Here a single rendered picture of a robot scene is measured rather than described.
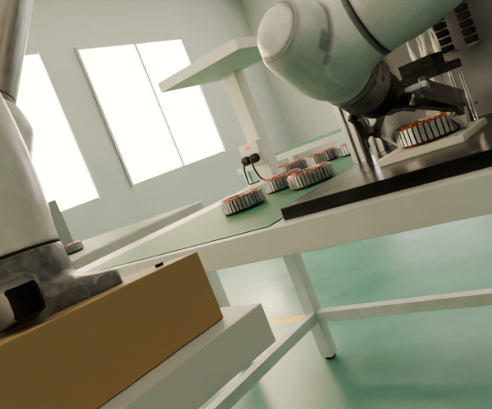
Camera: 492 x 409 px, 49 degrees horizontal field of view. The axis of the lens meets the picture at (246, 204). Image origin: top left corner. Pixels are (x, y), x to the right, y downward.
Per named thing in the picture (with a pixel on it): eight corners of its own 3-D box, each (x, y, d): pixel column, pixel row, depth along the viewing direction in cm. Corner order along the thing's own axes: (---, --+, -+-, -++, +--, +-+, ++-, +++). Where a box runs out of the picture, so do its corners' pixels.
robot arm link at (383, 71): (377, 90, 70) (399, 105, 75) (370, 31, 73) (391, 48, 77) (320, 114, 76) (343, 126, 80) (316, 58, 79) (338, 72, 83)
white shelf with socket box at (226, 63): (289, 180, 163) (235, 37, 159) (206, 207, 187) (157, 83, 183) (340, 153, 190) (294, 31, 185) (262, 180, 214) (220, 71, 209)
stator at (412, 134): (453, 135, 86) (446, 113, 85) (390, 154, 93) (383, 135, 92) (472, 122, 94) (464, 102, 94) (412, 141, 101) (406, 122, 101)
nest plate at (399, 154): (464, 141, 83) (462, 134, 83) (378, 167, 93) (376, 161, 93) (487, 123, 94) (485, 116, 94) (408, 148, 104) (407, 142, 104)
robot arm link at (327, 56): (325, 124, 75) (407, 68, 68) (252, 86, 64) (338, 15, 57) (305, 66, 80) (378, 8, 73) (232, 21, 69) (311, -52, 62)
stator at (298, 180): (323, 182, 121) (317, 167, 120) (282, 195, 127) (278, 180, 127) (342, 170, 129) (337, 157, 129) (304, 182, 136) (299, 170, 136)
